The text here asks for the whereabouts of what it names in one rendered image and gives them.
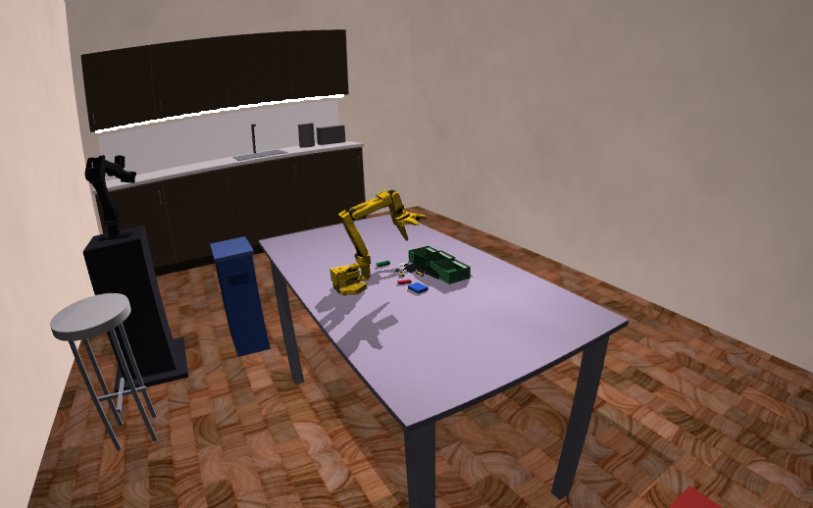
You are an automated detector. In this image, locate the green bin rack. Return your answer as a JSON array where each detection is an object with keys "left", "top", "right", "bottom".
[{"left": 408, "top": 246, "right": 471, "bottom": 284}]

